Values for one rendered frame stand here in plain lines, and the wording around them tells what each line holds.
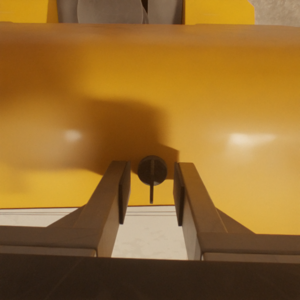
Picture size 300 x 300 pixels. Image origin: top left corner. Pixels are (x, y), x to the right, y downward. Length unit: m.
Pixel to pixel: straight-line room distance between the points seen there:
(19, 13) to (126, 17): 0.33
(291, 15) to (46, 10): 0.97
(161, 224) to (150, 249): 0.03
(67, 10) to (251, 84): 0.73
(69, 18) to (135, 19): 0.27
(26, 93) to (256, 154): 0.19
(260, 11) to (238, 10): 0.42
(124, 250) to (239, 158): 0.13
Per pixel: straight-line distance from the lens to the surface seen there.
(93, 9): 0.66
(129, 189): 0.15
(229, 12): 0.76
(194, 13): 0.73
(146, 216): 0.19
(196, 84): 0.18
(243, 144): 0.18
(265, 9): 1.20
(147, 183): 0.17
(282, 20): 1.22
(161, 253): 0.22
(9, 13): 0.84
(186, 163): 0.15
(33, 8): 0.82
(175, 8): 0.80
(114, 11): 0.65
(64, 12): 0.85
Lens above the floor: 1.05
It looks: 73 degrees down
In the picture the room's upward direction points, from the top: 175 degrees counter-clockwise
